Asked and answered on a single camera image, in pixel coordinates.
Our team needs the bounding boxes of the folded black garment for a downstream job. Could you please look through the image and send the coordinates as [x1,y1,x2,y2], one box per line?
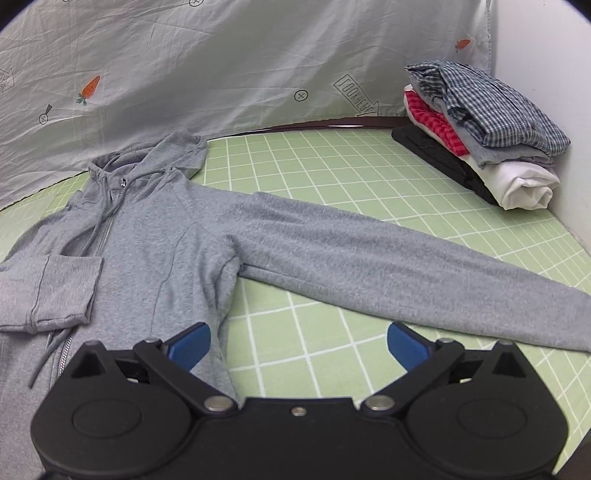
[392,124,502,206]

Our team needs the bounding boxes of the folded blue plaid shirt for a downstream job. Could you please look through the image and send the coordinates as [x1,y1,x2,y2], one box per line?
[405,60,572,157]

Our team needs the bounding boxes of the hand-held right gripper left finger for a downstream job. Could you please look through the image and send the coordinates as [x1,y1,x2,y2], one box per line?
[69,322,238,416]

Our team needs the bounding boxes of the grey zip hoodie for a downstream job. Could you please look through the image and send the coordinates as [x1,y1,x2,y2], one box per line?
[0,130,591,462]

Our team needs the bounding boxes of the folded grey garment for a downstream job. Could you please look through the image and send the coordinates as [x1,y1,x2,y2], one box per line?
[443,99,555,169]

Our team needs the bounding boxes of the folded red striped garment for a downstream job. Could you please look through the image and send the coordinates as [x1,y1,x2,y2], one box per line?
[403,90,469,158]

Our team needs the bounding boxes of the folded white garment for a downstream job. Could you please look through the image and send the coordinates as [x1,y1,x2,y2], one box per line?
[462,154,561,212]

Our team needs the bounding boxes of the white carrot print sheet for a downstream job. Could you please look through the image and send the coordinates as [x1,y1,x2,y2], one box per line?
[0,0,497,213]

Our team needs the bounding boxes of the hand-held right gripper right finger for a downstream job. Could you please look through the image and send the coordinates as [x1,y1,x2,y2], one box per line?
[360,322,528,416]

